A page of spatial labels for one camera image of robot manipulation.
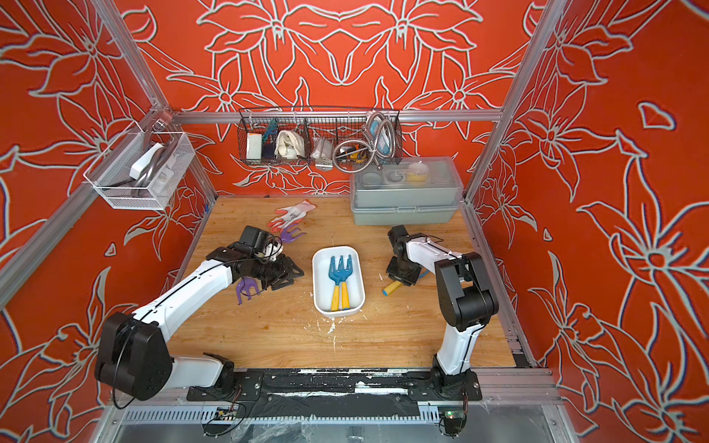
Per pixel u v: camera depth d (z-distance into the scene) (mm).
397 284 908
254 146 904
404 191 1011
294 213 1137
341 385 743
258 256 694
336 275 948
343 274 944
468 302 477
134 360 410
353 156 938
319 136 982
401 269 801
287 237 1034
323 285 919
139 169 695
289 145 899
